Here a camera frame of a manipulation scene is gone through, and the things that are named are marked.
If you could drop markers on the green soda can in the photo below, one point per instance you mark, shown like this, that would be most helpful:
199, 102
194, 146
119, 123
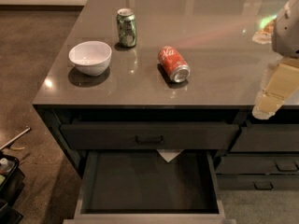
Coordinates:
126, 27

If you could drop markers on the metal rod on floor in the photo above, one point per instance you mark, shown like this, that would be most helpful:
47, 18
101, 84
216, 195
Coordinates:
9, 143

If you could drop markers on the snack bag on counter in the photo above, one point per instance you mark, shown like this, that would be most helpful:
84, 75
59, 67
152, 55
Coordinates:
264, 35

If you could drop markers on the white ceramic bowl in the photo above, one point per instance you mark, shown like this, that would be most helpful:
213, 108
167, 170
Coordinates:
91, 58

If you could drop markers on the open middle drawer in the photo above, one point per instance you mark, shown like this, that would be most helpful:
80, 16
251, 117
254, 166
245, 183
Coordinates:
140, 187

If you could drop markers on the right top drawer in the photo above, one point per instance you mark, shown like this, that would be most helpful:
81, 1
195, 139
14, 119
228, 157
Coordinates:
268, 138

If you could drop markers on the top drawer with handle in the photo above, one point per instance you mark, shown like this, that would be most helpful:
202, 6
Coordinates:
149, 135

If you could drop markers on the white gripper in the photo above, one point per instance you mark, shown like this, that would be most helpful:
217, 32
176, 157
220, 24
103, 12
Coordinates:
286, 32

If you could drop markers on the white paper piece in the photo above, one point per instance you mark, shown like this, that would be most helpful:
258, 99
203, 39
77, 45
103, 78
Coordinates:
169, 154

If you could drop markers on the red coke can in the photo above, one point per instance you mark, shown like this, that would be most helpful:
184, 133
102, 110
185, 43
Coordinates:
173, 64

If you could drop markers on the right middle drawer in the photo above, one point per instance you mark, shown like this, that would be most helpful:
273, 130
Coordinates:
258, 165

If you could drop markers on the black bin with items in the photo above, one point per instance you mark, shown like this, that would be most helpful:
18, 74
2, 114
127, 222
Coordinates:
11, 178

